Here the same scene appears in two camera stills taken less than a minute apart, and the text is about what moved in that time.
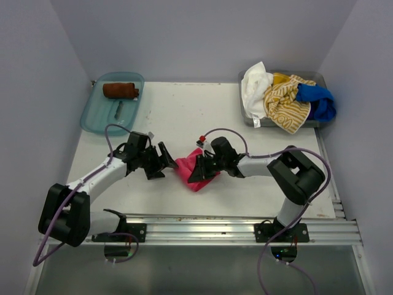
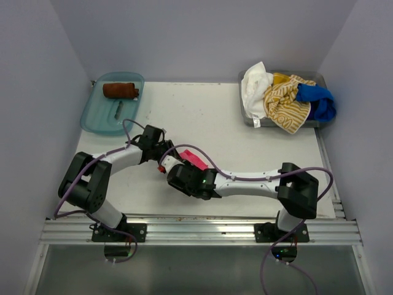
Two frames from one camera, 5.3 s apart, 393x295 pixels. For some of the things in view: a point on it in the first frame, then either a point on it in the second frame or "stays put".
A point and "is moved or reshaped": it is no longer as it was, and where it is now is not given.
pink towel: x=185 y=166 is moved or reshaped
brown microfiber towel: x=123 y=90 stays put
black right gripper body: x=217 y=163 → x=189 y=192
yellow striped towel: x=283 y=108 stays put
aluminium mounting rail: x=228 y=231 stays put
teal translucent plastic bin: x=112 y=103 stays put
